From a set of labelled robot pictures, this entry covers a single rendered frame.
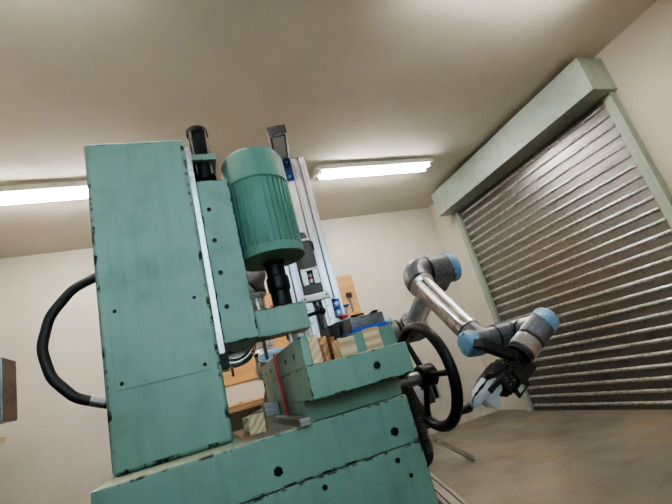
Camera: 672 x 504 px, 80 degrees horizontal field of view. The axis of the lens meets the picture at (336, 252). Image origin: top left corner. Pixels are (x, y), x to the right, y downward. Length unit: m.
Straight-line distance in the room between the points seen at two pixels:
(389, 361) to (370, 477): 0.22
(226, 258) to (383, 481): 0.59
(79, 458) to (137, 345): 3.58
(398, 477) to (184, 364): 0.48
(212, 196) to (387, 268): 4.14
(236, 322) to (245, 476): 0.33
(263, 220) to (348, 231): 4.05
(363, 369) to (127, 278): 0.53
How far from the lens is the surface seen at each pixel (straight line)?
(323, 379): 0.76
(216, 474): 0.81
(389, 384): 0.90
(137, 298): 0.95
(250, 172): 1.11
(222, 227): 1.04
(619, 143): 3.88
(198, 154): 1.18
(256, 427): 0.94
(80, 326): 4.58
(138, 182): 1.06
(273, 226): 1.04
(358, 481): 0.86
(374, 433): 0.86
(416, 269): 1.47
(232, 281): 1.00
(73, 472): 4.49
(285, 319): 1.02
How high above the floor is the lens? 0.87
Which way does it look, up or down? 16 degrees up
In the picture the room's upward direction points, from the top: 15 degrees counter-clockwise
